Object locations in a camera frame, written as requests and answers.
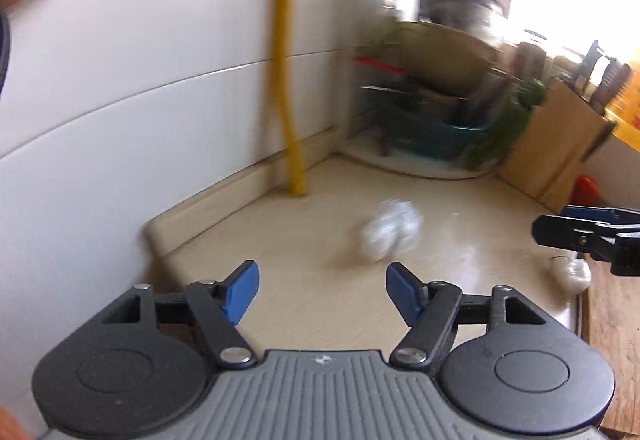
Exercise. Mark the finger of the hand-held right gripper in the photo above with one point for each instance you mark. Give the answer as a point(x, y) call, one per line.
point(610, 215)
point(565, 232)

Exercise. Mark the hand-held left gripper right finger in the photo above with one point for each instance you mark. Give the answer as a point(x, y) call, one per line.
point(402, 292)

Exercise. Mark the teal plastic basin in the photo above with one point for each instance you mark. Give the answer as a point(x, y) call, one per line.
point(440, 140)

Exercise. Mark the metal bowl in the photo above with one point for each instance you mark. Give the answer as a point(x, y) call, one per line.
point(460, 8)

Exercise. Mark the green peppers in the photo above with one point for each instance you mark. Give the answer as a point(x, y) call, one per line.
point(505, 125)

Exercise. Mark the red tomato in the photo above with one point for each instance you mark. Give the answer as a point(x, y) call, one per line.
point(586, 192)

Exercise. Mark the olive green plastic basin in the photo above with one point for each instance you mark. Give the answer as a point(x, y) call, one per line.
point(440, 60)

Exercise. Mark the yellow pipe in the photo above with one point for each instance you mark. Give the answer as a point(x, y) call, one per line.
point(285, 45)

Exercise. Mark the glass jar with black lid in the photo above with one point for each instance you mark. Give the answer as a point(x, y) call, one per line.
point(532, 58)

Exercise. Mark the white shelf rack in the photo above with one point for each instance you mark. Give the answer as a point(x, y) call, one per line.
point(425, 165)

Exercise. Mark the wooden knife block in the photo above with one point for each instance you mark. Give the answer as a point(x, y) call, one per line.
point(555, 145)

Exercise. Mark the white garlic bulb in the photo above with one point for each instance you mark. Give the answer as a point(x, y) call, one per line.
point(570, 275)

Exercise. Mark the yellow oil bottle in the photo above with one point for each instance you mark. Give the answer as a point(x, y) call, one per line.
point(627, 115)

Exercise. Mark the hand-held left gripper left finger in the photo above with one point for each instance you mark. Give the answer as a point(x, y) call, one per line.
point(242, 290)

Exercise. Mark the clear plastic wrap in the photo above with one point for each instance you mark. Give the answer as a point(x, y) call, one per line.
point(390, 232)

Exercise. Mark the wooden cutting board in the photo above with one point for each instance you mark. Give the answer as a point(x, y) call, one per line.
point(615, 355)

